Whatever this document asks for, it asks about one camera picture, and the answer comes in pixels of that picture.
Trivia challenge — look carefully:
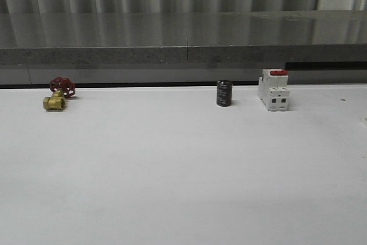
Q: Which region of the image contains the brass valve red handwheel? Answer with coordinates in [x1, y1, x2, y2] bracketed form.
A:
[43, 76, 76, 111]

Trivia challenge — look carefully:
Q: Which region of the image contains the grey stone counter ledge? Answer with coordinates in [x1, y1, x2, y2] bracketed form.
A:
[1, 11, 366, 87]

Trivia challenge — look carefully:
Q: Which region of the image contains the black cylindrical capacitor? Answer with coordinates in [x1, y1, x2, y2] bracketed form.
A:
[216, 80, 233, 107]

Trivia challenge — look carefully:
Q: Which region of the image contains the white circuit breaker red switch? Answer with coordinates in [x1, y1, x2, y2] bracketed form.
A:
[258, 69, 290, 111]

